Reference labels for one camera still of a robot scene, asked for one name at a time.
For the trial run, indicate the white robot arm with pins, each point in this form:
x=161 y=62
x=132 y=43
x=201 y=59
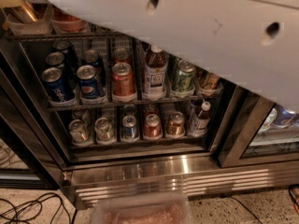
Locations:
x=253 y=43

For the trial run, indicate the red can bottom shelf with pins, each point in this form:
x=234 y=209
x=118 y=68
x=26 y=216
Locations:
x=152 y=126

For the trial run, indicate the front orange soda can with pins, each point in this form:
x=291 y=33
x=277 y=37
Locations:
x=123 y=83

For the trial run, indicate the orange soda can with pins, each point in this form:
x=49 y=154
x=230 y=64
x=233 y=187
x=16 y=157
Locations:
x=123 y=83
x=122 y=55

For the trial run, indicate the blue white can bottom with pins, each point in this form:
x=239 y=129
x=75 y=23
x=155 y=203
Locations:
x=129 y=127

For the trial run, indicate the copper can bottom shelf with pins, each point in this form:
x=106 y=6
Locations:
x=175 y=125

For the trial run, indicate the front green can middle shelf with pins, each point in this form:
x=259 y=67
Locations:
x=182 y=83

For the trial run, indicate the iced tea bottle middle shelf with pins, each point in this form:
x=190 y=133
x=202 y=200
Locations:
x=154 y=73

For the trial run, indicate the tea bottle bottom shelf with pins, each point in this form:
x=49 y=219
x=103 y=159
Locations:
x=199 y=119

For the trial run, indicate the silver green can bottom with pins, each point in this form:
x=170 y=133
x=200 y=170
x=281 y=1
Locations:
x=104 y=130

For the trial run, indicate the back orange soda can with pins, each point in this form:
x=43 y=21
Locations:
x=122 y=55

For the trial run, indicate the front gold can middle shelf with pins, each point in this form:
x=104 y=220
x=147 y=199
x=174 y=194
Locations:
x=208 y=83

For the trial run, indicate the gold can shelf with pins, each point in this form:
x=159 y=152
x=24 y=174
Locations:
x=30 y=19
x=208 y=83

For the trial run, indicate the front Pepsi can second row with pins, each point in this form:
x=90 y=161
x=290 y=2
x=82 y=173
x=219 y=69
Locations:
x=87 y=77

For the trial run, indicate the pepsi can second row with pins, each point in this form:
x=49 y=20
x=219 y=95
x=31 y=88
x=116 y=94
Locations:
x=87 y=77
x=93 y=58

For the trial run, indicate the back Pepsi can second row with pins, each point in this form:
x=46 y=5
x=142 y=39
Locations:
x=93 y=58

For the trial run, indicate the silver can bottom left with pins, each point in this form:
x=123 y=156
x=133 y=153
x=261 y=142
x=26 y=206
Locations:
x=79 y=131

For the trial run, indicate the back Pepsi can left row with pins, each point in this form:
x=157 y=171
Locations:
x=68 y=49

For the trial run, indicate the front Pepsi can left row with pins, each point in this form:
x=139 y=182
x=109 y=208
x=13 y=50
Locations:
x=57 y=86

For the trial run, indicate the middle Pepsi can left row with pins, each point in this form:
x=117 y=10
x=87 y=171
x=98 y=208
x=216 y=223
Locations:
x=57 y=59

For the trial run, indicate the stainless fridge base grille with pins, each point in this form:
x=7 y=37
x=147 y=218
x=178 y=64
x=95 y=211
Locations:
x=192 y=175

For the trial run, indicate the stainless fridge door right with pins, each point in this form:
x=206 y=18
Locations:
x=252 y=138

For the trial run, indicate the red Coca-Cola can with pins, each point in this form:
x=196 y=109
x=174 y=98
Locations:
x=66 y=22

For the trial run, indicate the blue can behind door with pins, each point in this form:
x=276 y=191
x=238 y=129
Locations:
x=284 y=117

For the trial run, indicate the gold can top shelf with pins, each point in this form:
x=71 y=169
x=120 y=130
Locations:
x=30 y=19

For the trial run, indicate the clear plastic bin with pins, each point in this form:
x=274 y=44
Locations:
x=152 y=208

